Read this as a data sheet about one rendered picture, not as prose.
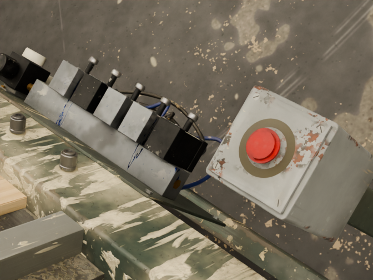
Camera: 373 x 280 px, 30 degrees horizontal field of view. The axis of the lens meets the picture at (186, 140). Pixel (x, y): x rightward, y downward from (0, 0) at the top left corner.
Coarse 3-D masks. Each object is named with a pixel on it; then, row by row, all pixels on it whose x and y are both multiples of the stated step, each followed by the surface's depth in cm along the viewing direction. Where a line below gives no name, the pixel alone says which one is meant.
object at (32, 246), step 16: (32, 224) 90; (48, 224) 90; (64, 224) 91; (0, 240) 85; (16, 240) 86; (32, 240) 87; (48, 240) 87; (64, 240) 89; (80, 240) 91; (0, 256) 83; (16, 256) 84; (32, 256) 86; (48, 256) 88; (64, 256) 90; (0, 272) 83; (16, 272) 85; (32, 272) 87
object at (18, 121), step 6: (12, 114) 108; (18, 114) 108; (12, 120) 107; (18, 120) 107; (24, 120) 108; (12, 126) 108; (18, 126) 107; (24, 126) 108; (12, 132) 108; (18, 132) 108
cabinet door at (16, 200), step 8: (0, 176) 103; (0, 184) 101; (8, 184) 101; (0, 192) 99; (8, 192) 99; (16, 192) 99; (0, 200) 97; (8, 200) 97; (16, 200) 98; (24, 200) 99; (0, 208) 96; (8, 208) 97; (16, 208) 98
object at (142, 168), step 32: (0, 64) 125; (32, 64) 128; (64, 64) 120; (96, 64) 123; (32, 96) 126; (64, 96) 119; (96, 96) 115; (128, 96) 122; (160, 96) 130; (64, 128) 120; (96, 128) 116; (128, 128) 109; (160, 128) 106; (96, 160) 105; (128, 160) 111; (160, 160) 108; (192, 160) 110; (160, 192) 106; (224, 224) 117
